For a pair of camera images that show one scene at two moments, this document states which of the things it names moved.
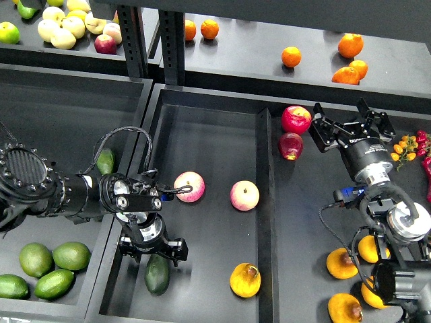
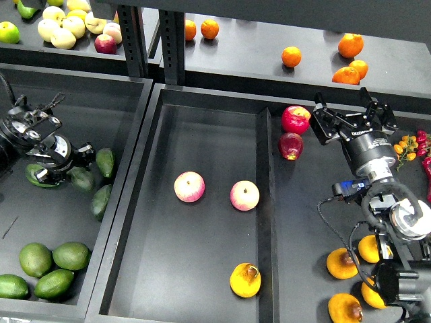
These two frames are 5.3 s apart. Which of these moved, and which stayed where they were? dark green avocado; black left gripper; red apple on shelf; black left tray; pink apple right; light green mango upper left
Moved: dark green avocado; black left gripper
Stayed: black left tray; red apple on shelf; light green mango upper left; pink apple right
